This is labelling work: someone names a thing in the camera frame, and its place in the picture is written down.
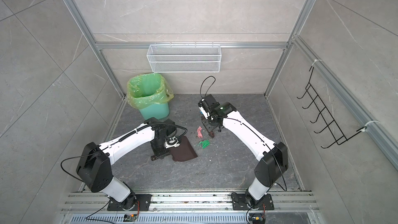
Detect dark brown hand brush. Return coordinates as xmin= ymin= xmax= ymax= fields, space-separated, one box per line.
xmin=201 ymin=116 xmax=215 ymax=139

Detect dark brown dustpan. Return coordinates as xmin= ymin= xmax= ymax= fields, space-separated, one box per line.
xmin=170 ymin=136 xmax=198 ymax=162

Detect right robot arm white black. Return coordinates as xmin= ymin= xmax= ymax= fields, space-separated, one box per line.
xmin=198 ymin=93 xmax=289 ymax=211

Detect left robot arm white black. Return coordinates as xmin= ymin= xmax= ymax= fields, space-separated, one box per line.
xmin=74 ymin=118 xmax=188 ymax=211

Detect pink paper scrap back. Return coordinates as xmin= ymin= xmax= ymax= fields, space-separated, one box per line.
xmin=197 ymin=126 xmax=203 ymax=139

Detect small green paper scrap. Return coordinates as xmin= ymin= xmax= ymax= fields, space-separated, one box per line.
xmin=199 ymin=140 xmax=210 ymax=149

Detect green trash bin with liner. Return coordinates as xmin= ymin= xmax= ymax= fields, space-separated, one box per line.
xmin=127 ymin=73 xmax=174 ymax=120

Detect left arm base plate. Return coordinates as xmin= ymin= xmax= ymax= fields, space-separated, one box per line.
xmin=107 ymin=194 xmax=152 ymax=211

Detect white wire mesh basket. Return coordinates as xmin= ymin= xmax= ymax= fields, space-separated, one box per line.
xmin=147 ymin=44 xmax=222 ymax=73

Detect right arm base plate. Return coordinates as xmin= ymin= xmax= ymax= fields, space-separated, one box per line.
xmin=230 ymin=192 xmax=275 ymax=211

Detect aluminium mounting rail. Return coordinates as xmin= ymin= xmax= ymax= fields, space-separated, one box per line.
xmin=59 ymin=189 xmax=325 ymax=224

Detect black wire hook rack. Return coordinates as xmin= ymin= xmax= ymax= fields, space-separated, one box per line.
xmin=296 ymin=66 xmax=367 ymax=149

